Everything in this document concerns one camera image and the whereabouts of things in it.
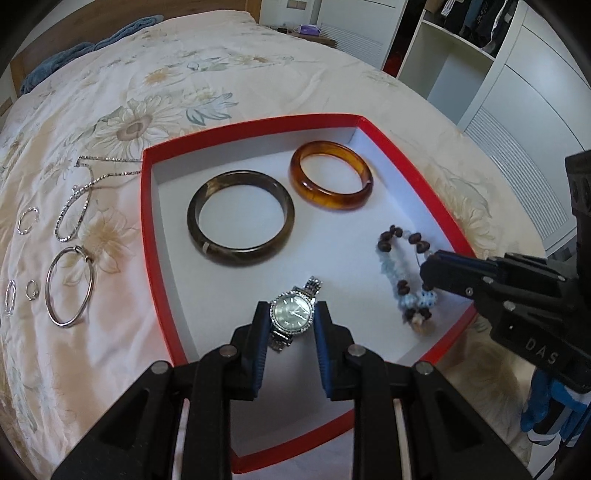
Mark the hanging clothes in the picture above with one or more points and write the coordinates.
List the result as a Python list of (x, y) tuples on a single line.
[(480, 23)]

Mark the person's right hand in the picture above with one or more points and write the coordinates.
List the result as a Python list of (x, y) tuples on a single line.
[(538, 406)]

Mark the amber bangle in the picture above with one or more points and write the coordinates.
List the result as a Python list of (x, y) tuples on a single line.
[(298, 177)]

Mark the red jewelry box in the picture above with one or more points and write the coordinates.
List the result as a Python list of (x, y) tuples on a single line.
[(332, 249)]

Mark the dark brown bangle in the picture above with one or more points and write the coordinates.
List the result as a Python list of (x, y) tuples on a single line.
[(196, 217)]

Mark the wooden nightstand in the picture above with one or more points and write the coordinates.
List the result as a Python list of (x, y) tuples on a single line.
[(318, 40)]

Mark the oval silver hoop earring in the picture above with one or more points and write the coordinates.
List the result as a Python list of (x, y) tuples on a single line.
[(7, 300)]

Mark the blue folded towel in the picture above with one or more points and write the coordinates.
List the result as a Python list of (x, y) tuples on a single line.
[(51, 64), (129, 28)]

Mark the red bag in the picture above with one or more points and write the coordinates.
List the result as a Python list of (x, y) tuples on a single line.
[(393, 64)]

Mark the white louvered cabinet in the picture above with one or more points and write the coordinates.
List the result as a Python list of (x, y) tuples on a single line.
[(355, 32)]

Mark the purple tissue box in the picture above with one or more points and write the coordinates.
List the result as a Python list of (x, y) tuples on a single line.
[(309, 29)]

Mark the white wardrobe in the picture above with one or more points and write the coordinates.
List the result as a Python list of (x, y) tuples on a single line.
[(531, 101)]

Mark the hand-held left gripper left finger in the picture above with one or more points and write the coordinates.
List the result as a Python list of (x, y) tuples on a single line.
[(261, 350)]

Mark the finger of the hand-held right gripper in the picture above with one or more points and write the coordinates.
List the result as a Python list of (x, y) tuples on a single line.
[(450, 277), (466, 258)]

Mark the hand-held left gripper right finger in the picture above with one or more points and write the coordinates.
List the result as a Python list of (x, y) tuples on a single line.
[(322, 350)]

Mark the medium silver hoop earring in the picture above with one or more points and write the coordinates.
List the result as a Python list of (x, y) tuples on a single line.
[(20, 224)]

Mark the floral cream bedspread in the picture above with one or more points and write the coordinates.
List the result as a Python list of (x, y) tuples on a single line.
[(231, 78)]

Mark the silver wrist watch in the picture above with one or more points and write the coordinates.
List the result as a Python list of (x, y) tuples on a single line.
[(291, 314)]

